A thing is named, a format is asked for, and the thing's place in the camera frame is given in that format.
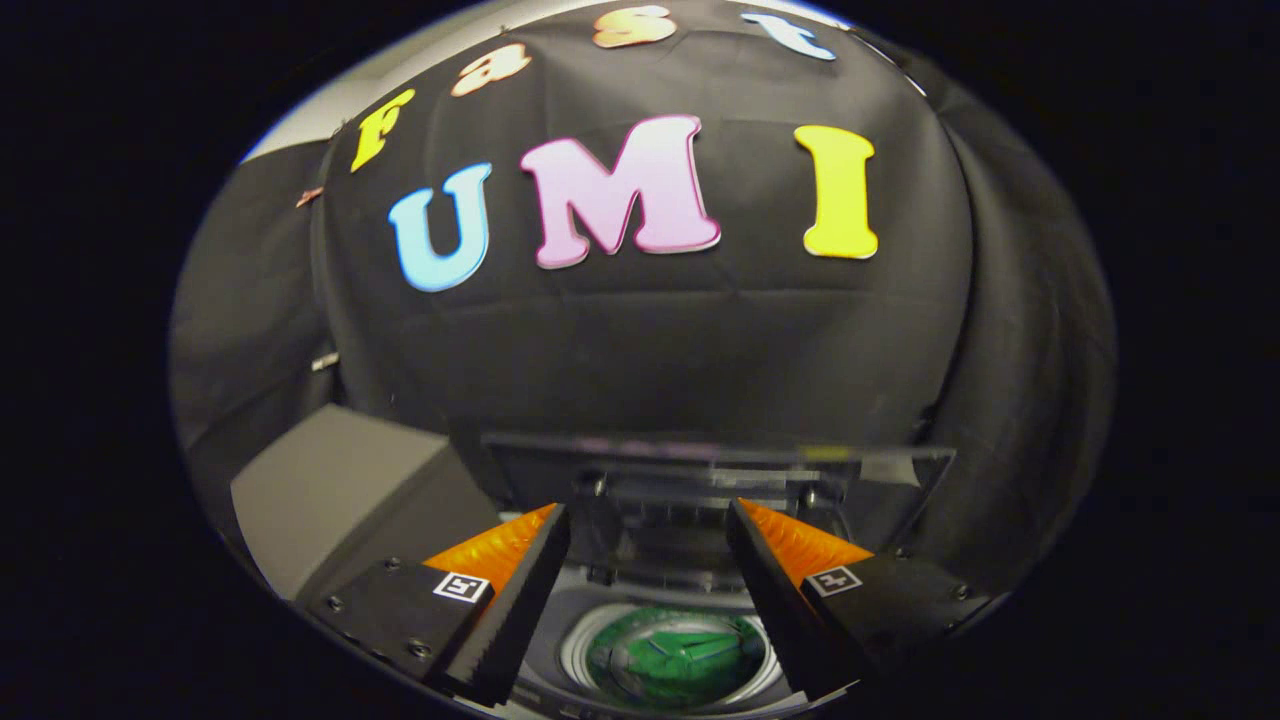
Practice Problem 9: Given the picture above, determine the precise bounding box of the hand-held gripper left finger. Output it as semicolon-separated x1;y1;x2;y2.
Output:
305;503;573;707

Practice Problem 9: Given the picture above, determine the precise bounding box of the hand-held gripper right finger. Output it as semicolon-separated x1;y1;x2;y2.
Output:
725;497;1001;702

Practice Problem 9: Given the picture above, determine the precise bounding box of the green polo shirt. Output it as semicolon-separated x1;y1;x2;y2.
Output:
585;607;769;711

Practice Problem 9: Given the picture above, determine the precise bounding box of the grey box cabinet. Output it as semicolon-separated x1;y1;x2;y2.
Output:
230;403;503;607

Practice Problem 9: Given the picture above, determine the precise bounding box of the black backdrop cloth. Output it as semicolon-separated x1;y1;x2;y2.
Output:
170;0;1117;601

